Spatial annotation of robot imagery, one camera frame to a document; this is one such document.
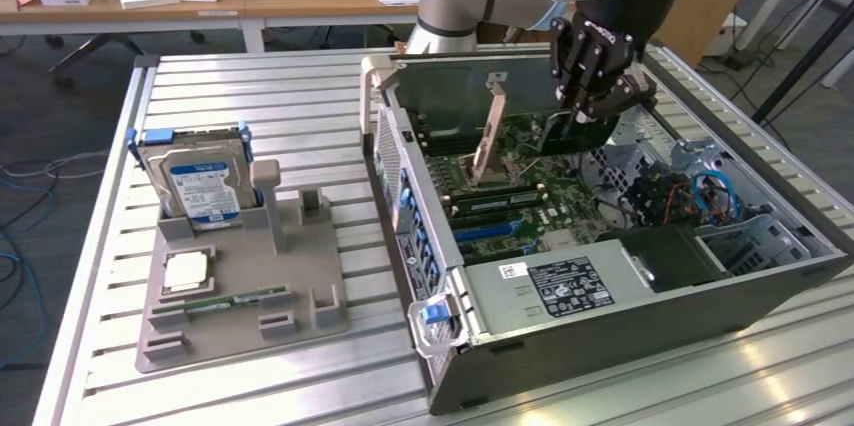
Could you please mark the silver disk bay cage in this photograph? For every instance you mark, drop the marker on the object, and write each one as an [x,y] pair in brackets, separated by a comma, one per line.
[641,156]

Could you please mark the grey power supply unit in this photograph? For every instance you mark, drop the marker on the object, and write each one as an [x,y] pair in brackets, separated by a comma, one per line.
[507,306]

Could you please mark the white table frame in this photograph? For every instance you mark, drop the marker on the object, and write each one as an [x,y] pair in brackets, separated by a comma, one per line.
[774,1]

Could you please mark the green motherboard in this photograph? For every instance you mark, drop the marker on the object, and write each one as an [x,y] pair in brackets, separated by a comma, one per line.
[574,216]

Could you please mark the CPU socket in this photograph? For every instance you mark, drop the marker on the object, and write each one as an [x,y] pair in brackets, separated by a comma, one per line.
[504,178]

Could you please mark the dark grey open PC case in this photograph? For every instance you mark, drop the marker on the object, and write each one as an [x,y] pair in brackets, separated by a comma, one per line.
[601,356]

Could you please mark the grey parts rack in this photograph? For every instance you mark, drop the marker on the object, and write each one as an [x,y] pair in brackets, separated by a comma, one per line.
[234,326]

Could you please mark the black graphics card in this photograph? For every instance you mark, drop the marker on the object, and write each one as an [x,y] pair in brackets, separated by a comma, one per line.
[574,138]

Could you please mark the blue expansion slot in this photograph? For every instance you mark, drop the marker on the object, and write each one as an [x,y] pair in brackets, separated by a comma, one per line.
[490,232]

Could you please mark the silver CPU chip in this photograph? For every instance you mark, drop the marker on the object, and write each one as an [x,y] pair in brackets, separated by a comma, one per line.
[184,272]

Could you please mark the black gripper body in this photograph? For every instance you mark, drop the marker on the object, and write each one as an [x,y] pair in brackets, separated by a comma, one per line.
[641,6]

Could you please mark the green RAM stick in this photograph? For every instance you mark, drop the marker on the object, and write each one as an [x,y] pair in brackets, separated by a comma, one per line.
[230,301]

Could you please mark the black tripod pole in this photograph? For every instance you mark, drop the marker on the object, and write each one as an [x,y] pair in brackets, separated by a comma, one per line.
[801,61]

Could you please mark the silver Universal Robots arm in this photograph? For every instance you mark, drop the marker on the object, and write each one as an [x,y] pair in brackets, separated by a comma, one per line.
[454,1]

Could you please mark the black chair base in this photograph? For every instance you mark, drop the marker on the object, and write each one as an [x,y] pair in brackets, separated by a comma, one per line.
[93,48]

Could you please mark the white device with red dot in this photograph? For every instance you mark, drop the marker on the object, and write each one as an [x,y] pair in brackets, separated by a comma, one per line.
[727,36]

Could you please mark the wooden cabinet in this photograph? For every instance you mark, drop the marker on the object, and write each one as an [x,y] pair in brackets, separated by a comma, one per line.
[707,16]

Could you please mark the hard disk in blue caddy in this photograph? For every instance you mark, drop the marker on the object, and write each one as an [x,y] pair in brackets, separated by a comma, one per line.
[196,186]

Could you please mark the blue case latch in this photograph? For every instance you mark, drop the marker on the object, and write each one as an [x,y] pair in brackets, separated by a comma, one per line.
[435,313]

